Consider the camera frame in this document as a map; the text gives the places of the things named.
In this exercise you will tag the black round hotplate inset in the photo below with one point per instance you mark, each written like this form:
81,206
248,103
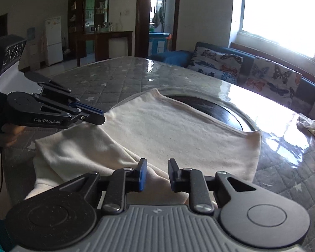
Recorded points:
218,111

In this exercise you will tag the cream white garment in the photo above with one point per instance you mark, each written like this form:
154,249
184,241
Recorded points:
153,127

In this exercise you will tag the pink plastic bag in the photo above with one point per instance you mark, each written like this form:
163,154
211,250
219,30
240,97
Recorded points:
306,123

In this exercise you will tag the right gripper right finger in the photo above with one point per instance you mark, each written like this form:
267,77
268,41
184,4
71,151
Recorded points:
195,184

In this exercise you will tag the left butterfly cushion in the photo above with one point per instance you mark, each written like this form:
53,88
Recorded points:
225,67

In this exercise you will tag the blue sofa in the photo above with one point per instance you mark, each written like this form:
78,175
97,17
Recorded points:
304,97

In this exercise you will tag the butterfly cushion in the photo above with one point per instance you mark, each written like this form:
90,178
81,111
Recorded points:
273,81
225,67

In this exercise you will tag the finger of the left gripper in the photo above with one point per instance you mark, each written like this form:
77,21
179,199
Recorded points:
86,108
93,118

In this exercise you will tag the right butterfly cushion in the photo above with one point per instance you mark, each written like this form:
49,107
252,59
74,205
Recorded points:
273,81

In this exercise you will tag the dark wooden side table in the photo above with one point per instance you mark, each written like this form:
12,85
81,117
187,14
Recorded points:
101,41

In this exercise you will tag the white refrigerator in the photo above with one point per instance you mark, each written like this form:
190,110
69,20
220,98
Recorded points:
53,41

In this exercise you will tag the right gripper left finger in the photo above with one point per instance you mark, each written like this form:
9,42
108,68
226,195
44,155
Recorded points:
120,183

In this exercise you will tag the person's left hand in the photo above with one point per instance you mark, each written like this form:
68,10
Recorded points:
10,134

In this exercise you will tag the window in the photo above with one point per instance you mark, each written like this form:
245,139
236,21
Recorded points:
288,23

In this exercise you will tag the blue cabinet in doorway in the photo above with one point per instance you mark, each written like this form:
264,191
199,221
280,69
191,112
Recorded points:
157,43

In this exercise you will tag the grey quilted table cover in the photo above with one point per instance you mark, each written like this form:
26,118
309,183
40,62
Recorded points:
287,162

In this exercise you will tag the dark wooden door frame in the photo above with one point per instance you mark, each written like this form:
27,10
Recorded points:
142,30

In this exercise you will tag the dark wooden cabinet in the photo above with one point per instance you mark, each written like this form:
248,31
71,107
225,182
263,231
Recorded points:
85,17

